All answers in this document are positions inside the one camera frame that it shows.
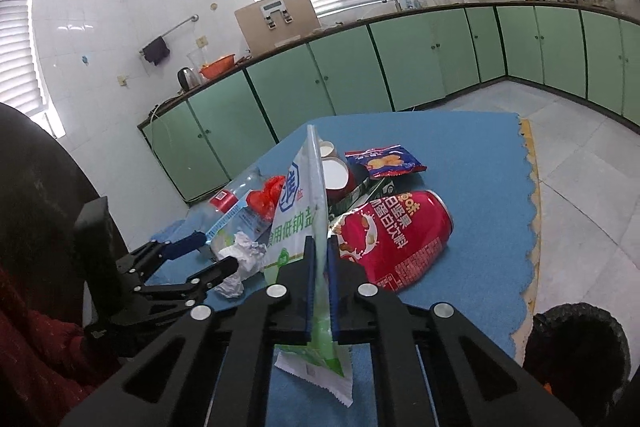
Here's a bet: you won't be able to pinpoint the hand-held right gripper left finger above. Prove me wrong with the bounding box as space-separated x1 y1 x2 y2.
60 247 318 427

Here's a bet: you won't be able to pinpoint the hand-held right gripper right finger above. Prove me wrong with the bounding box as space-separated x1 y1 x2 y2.
325 237 583 427

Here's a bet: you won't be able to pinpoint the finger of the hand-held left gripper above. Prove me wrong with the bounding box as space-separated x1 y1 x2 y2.
116 231 208 280
134 256 241 306

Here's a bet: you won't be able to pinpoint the white tissue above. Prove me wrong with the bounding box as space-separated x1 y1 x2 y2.
212 232 268 299

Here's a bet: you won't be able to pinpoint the clear plastic bottle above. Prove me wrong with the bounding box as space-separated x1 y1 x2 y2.
187 167 281 254

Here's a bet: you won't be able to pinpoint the red plastic wrapper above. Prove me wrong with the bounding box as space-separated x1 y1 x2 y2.
247 176 287 223

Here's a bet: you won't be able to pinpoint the white green salt bag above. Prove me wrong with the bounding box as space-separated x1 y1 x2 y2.
262 124 353 408

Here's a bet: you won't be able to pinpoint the red snack bag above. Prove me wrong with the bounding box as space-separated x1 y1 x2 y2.
330 189 455 294

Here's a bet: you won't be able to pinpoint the green white wrapper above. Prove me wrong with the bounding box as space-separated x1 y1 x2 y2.
330 177 396 220

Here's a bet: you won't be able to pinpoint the red paper cup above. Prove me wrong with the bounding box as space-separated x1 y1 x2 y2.
322 157 357 204

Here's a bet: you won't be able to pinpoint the blue snack packet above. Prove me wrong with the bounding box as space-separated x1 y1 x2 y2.
344 145 428 179

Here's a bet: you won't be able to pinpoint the black trash bin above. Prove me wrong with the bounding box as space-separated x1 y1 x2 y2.
522 302 632 427

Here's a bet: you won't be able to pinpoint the person's left forearm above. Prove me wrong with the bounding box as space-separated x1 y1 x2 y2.
0 267 121 427

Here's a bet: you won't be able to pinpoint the steel electric kettle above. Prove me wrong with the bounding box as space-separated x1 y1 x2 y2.
176 67 201 92

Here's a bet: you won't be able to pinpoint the blue tablecloth table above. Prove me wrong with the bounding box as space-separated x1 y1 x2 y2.
145 111 541 427

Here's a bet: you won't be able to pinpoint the orange plastic basin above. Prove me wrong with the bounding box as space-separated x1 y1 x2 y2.
198 53 236 80

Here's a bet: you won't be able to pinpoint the dark hanging towel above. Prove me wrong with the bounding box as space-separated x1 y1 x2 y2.
141 36 171 66

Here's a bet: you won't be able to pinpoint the wooden table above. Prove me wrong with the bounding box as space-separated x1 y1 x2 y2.
515 117 542 348

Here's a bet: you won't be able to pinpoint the green lower kitchen cabinets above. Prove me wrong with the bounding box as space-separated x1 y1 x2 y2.
139 2 640 202

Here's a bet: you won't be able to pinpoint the brown cardboard box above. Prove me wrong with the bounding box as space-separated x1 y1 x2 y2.
235 0 321 55

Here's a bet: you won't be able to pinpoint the narrow white window blind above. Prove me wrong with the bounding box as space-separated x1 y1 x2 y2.
0 0 63 138

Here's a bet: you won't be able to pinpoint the steel towel rail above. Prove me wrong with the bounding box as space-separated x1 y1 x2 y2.
139 14 199 55

